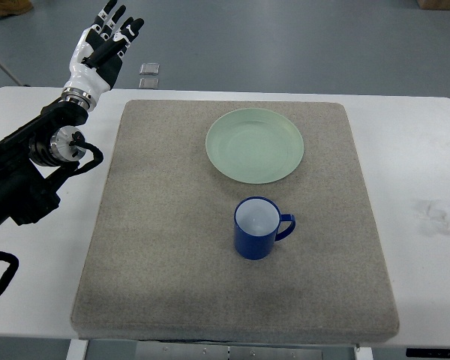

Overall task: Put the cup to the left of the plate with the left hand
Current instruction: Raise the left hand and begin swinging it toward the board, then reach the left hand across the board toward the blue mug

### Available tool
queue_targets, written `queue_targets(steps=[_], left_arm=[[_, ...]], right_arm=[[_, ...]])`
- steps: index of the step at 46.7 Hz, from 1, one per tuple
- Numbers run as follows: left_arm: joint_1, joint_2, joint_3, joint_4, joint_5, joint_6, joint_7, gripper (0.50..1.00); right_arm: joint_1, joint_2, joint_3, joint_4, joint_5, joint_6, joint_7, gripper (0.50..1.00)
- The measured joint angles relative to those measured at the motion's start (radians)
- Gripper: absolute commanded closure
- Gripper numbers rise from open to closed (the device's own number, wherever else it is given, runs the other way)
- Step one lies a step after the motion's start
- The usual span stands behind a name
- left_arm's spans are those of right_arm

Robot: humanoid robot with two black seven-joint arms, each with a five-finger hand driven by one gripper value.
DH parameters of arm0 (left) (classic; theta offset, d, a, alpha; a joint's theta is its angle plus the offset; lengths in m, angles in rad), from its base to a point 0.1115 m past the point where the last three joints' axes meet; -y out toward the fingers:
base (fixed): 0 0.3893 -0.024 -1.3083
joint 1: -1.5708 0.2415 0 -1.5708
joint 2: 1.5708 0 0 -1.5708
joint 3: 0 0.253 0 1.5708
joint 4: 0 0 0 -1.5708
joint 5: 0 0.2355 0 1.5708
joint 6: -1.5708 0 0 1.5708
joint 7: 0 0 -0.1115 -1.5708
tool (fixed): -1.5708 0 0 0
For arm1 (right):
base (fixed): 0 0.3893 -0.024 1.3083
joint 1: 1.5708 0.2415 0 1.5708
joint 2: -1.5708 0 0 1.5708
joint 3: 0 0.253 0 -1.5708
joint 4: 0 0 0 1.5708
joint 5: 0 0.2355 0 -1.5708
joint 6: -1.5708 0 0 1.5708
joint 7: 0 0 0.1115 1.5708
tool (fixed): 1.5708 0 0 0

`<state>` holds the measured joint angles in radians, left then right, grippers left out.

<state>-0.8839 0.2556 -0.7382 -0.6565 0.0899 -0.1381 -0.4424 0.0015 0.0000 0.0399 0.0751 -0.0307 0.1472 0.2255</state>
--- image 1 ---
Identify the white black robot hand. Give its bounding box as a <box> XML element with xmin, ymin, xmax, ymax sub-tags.
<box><xmin>61</xmin><ymin>1</ymin><xmax>144</xmax><ymax>111</ymax></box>

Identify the blue mug white inside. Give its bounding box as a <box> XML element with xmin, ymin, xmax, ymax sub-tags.
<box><xmin>233</xmin><ymin>196</ymin><xmax>296</xmax><ymax>260</ymax></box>

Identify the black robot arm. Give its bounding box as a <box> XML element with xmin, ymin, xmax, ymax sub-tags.
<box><xmin>0</xmin><ymin>100</ymin><xmax>90</xmax><ymax>225</ymax></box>

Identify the upper metal floor plate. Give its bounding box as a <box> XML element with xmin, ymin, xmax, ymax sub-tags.
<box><xmin>139</xmin><ymin>63</ymin><xmax>160</xmax><ymax>75</ymax></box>

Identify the metal floor plate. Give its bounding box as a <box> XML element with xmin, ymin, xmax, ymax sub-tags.
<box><xmin>139</xmin><ymin>63</ymin><xmax>160</xmax><ymax>75</ymax></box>
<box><xmin>139</xmin><ymin>77</ymin><xmax>159</xmax><ymax>89</ymax></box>

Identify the lower metal floor plate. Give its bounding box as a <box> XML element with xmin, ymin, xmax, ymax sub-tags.
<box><xmin>139</xmin><ymin>77</ymin><xmax>159</xmax><ymax>89</ymax></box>

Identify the light green plate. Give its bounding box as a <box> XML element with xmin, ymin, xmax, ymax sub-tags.
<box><xmin>205</xmin><ymin>108</ymin><xmax>305</xmax><ymax>185</ymax></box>

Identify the brown shoe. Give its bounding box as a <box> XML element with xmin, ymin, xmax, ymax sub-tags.
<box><xmin>0</xmin><ymin>0</ymin><xmax>33</xmax><ymax>17</ymax></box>

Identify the beige felt mat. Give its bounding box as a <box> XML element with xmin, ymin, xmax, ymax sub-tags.
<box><xmin>70</xmin><ymin>100</ymin><xmax>399</xmax><ymax>344</ymax></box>

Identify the cardboard box corner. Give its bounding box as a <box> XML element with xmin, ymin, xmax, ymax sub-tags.
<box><xmin>417</xmin><ymin>0</ymin><xmax>450</xmax><ymax>11</ymax></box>

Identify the black control panel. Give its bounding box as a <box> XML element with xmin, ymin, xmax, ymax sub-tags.
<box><xmin>406</xmin><ymin>348</ymin><xmax>450</xmax><ymax>359</ymax></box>

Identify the black sleeved cable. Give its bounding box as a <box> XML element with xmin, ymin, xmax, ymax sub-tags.
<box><xmin>0</xmin><ymin>250</ymin><xmax>20</xmax><ymax>308</ymax></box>

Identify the metal frame under table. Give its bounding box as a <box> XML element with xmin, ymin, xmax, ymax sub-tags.
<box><xmin>65</xmin><ymin>340</ymin><xmax>374</xmax><ymax>359</ymax></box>

